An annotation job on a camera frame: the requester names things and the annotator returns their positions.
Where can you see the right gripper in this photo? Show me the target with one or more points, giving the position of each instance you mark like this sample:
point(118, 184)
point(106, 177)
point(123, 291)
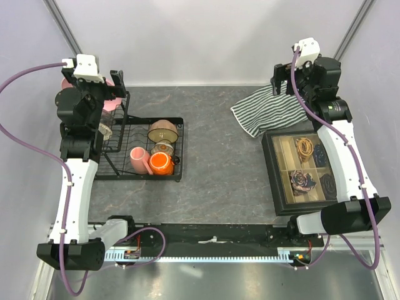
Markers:
point(282, 72)

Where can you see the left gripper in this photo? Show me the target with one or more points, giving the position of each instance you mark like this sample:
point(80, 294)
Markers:
point(111, 92)

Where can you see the pink plate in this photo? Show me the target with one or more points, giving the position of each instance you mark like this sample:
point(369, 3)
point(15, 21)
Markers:
point(109, 105)

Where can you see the clear glass plate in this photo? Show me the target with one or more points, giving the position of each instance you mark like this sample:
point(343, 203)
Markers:
point(107, 118)

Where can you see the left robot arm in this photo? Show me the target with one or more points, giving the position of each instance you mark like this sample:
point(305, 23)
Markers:
point(80, 108)

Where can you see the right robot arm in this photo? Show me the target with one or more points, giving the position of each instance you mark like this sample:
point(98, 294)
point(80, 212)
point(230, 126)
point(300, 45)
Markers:
point(358, 206)

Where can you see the striped towel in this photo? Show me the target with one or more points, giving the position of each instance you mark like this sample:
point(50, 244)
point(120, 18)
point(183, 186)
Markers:
point(263, 111)

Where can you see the speckled grey plate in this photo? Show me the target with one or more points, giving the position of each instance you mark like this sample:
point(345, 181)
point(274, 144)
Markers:
point(105, 131)

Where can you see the brown bowl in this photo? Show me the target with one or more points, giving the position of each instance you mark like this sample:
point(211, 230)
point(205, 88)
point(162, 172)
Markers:
point(163, 130)

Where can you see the tan rolled tie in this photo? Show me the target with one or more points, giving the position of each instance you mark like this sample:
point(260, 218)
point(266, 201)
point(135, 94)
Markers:
point(305, 148)

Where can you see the pink mug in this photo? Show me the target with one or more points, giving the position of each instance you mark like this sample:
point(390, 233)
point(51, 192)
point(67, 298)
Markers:
point(139, 158)

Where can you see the patterned small bowl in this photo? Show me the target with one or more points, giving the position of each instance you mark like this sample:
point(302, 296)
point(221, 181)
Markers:
point(162, 147)

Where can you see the blue rolled tie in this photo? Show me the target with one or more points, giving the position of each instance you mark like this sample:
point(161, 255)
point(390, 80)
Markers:
point(319, 156)

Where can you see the orange mug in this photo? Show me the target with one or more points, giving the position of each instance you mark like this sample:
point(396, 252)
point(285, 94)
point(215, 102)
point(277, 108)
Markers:
point(163, 164)

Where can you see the black glass-lid display box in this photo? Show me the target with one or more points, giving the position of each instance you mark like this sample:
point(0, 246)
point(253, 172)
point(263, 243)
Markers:
point(281, 158)

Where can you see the floral rolled tie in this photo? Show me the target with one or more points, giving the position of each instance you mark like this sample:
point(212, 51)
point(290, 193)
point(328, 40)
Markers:
point(301, 183)

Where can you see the black rolled tie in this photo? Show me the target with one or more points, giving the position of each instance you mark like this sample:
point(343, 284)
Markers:
point(328, 186)

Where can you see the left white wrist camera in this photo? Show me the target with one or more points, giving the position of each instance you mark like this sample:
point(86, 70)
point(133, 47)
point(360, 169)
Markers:
point(83, 67)

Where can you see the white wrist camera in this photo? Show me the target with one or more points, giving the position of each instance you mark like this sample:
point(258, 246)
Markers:
point(309, 51)
point(83, 67)

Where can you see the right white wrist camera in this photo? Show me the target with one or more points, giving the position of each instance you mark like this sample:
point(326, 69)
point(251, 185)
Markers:
point(309, 51)

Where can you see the black wire dish rack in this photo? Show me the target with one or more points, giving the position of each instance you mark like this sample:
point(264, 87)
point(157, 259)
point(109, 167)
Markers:
point(124, 153)

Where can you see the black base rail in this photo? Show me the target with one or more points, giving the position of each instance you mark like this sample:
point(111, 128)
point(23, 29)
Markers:
point(198, 240)

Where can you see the white cable duct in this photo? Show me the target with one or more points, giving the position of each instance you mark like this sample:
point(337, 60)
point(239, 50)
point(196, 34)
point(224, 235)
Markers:
point(122, 256)

